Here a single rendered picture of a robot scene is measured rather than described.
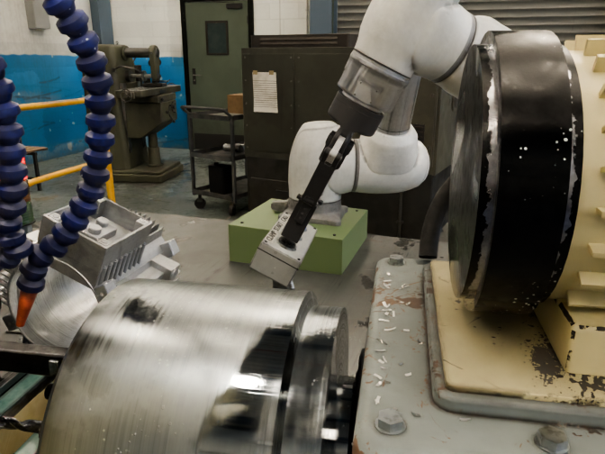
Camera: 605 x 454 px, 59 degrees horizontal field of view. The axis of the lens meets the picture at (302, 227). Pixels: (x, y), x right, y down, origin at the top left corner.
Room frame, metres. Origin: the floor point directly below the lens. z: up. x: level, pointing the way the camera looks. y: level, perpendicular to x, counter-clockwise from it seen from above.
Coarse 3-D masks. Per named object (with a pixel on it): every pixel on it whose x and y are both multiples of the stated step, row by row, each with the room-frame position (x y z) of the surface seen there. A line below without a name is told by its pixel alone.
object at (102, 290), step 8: (168, 248) 0.84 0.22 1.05; (176, 248) 0.85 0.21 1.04; (168, 256) 0.84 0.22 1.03; (112, 280) 0.68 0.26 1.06; (96, 288) 0.67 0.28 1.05; (104, 288) 0.67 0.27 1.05; (112, 288) 0.68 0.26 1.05; (104, 296) 0.67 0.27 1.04; (8, 320) 0.71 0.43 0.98; (8, 328) 0.71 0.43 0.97; (16, 328) 0.71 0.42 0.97
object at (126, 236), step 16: (64, 208) 0.72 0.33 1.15; (112, 208) 0.79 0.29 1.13; (48, 224) 0.69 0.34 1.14; (96, 224) 0.73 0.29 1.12; (112, 224) 0.78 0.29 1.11; (128, 224) 0.79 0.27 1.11; (144, 224) 0.76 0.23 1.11; (80, 240) 0.67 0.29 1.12; (96, 240) 0.71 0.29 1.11; (112, 240) 0.74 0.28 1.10; (128, 240) 0.72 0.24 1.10; (144, 240) 0.77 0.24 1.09; (64, 256) 0.68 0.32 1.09; (80, 256) 0.67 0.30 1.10; (96, 256) 0.67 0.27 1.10; (112, 256) 0.69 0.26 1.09; (128, 256) 0.73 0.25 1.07; (64, 272) 0.68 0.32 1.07; (80, 272) 0.68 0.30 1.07; (96, 272) 0.67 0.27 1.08; (112, 272) 0.70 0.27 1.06
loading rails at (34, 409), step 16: (0, 384) 0.63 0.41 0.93; (16, 384) 0.65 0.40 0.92; (32, 384) 0.65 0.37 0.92; (48, 384) 0.67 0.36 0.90; (0, 400) 0.61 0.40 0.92; (16, 400) 0.61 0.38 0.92; (32, 400) 0.63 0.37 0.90; (16, 416) 0.60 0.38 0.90; (32, 416) 0.63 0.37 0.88; (0, 432) 0.57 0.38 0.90; (16, 432) 0.60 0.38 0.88; (32, 432) 0.62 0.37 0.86; (0, 448) 0.57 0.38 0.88; (16, 448) 0.59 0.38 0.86; (32, 448) 0.52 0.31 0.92
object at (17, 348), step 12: (0, 348) 0.55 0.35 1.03; (12, 348) 0.55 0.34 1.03; (24, 348) 0.55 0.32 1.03; (36, 348) 0.55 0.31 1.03; (48, 348) 0.55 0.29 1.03; (60, 348) 0.55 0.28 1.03; (0, 360) 0.55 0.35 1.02; (12, 360) 0.55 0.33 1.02; (24, 360) 0.54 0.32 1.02; (36, 360) 0.54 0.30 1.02; (48, 360) 0.54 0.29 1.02; (60, 360) 0.53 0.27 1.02; (24, 372) 0.54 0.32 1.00; (36, 372) 0.54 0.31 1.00; (48, 372) 0.54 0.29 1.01
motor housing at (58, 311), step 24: (144, 216) 0.87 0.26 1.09; (144, 264) 0.79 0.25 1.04; (0, 288) 0.72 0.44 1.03; (48, 288) 0.78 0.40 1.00; (72, 288) 0.83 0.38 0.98; (48, 312) 0.76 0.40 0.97; (72, 312) 0.79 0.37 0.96; (24, 336) 0.70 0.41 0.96; (48, 336) 0.72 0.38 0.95; (72, 336) 0.74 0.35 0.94
